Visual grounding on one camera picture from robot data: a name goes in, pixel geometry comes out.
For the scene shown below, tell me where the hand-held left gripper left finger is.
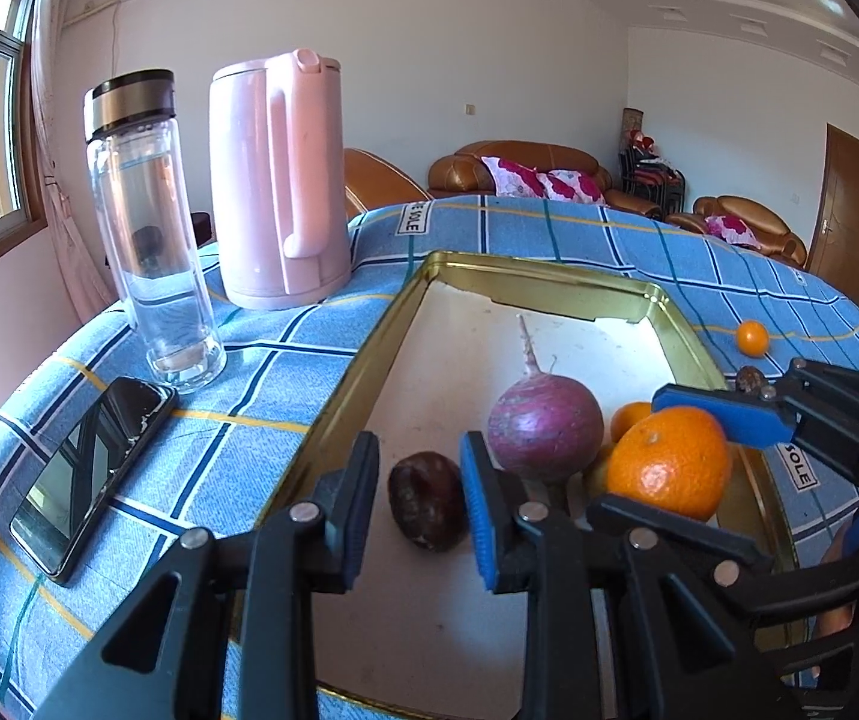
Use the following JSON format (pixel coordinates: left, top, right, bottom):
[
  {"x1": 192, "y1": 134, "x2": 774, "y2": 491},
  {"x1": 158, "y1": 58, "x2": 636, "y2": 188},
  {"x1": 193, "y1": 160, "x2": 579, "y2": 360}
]
[{"x1": 61, "y1": 431, "x2": 382, "y2": 720}]

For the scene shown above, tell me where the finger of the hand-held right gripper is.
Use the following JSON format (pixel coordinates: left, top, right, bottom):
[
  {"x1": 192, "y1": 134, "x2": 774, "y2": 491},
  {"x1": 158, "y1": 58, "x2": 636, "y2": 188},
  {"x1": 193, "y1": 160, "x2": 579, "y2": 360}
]
[
  {"x1": 586, "y1": 493, "x2": 859, "y2": 616},
  {"x1": 652, "y1": 358, "x2": 859, "y2": 481}
]

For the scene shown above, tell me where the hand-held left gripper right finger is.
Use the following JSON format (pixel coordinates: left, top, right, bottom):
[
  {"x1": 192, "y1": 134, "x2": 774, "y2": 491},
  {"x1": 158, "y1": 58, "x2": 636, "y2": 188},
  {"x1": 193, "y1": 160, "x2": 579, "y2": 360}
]
[{"x1": 460, "y1": 431, "x2": 779, "y2": 720}]

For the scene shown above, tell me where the dark brown chestnut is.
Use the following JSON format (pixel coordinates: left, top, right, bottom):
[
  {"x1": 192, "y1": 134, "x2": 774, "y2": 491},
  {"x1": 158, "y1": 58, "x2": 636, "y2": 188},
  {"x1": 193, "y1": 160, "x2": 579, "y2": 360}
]
[{"x1": 388, "y1": 451, "x2": 471, "y2": 550}]

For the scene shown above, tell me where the purple round radish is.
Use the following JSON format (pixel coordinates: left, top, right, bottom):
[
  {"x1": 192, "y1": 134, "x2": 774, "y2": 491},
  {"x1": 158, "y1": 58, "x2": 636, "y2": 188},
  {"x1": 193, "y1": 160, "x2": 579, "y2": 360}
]
[{"x1": 487, "y1": 313, "x2": 606, "y2": 482}]

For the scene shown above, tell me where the gold metal tray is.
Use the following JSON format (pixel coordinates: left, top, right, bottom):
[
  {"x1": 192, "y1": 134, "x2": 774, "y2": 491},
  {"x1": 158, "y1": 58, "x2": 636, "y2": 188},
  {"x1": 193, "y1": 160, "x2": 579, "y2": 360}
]
[{"x1": 230, "y1": 250, "x2": 801, "y2": 717}]

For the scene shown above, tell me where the blue plaid tablecloth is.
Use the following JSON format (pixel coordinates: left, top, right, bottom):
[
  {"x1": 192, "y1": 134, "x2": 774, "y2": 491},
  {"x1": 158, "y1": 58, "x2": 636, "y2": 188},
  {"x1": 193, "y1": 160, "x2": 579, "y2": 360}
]
[{"x1": 0, "y1": 195, "x2": 859, "y2": 720}]

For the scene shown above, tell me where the pink floral pillow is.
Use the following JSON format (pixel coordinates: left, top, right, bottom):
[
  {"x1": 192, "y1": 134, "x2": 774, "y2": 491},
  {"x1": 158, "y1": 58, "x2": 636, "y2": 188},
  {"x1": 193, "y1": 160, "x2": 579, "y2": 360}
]
[
  {"x1": 481, "y1": 156, "x2": 550, "y2": 198},
  {"x1": 705, "y1": 214, "x2": 761, "y2": 248},
  {"x1": 538, "y1": 169, "x2": 608, "y2": 203}
]

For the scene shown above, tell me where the brown leather armchair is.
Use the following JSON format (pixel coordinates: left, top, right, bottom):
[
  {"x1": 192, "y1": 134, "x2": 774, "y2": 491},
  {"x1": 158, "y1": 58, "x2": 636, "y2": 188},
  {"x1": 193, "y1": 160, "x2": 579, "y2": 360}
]
[
  {"x1": 665, "y1": 195, "x2": 807, "y2": 267},
  {"x1": 343, "y1": 148, "x2": 430, "y2": 218}
]

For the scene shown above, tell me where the brown wooden door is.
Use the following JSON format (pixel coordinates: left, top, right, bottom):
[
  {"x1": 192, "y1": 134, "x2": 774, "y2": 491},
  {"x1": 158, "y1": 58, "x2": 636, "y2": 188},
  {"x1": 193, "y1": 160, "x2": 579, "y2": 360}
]
[{"x1": 806, "y1": 124, "x2": 859, "y2": 308}]

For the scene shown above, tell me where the stack of dark chairs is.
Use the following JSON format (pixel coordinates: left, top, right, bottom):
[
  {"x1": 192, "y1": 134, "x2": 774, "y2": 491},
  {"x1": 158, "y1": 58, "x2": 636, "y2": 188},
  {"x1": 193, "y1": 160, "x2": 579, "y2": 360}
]
[{"x1": 619, "y1": 142, "x2": 687, "y2": 218}]

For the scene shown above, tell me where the black smartphone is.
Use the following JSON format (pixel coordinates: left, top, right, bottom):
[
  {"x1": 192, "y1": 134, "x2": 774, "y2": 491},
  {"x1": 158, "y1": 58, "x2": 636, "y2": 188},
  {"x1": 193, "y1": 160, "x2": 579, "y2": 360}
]
[{"x1": 9, "y1": 376, "x2": 177, "y2": 587}]

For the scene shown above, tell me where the brown leather sofa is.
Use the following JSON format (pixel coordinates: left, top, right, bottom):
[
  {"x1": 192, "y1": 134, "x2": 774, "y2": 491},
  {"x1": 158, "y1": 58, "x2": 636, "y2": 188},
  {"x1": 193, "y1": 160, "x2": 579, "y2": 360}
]
[{"x1": 427, "y1": 139, "x2": 663, "y2": 220}]

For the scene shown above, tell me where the pink electric kettle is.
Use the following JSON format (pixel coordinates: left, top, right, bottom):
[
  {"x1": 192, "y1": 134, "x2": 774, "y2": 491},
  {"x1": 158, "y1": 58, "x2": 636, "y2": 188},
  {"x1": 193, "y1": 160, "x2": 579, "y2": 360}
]
[{"x1": 208, "y1": 49, "x2": 353, "y2": 311}]

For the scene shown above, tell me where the clear glass bottle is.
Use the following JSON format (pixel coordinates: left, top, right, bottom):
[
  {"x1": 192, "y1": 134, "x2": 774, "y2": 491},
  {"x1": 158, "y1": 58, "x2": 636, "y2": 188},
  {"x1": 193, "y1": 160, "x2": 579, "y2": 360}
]
[{"x1": 84, "y1": 69, "x2": 228, "y2": 395}]

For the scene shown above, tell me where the pink curtain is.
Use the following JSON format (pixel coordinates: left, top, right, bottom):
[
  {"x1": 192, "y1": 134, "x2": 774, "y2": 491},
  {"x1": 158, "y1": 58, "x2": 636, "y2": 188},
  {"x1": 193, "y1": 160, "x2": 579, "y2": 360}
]
[{"x1": 28, "y1": 0, "x2": 126, "y2": 323}]

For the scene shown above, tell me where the air conditioner pipe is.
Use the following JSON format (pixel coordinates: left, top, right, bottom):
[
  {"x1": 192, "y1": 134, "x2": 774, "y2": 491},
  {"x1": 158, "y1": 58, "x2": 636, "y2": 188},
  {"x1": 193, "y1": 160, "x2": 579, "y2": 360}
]
[{"x1": 58, "y1": 0, "x2": 126, "y2": 102}]

